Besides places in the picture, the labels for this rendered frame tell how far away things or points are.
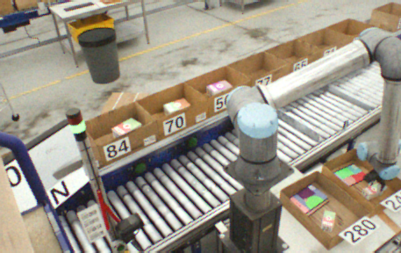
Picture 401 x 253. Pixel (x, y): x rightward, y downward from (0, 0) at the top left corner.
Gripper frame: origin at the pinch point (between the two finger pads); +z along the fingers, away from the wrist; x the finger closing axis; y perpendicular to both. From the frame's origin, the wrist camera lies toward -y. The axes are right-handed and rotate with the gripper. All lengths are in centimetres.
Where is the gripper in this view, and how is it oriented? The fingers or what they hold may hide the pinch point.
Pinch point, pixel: (373, 191)
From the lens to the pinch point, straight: 218.9
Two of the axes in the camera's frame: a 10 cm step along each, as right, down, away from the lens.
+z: 0.6, 8.0, 5.9
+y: 9.4, -2.4, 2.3
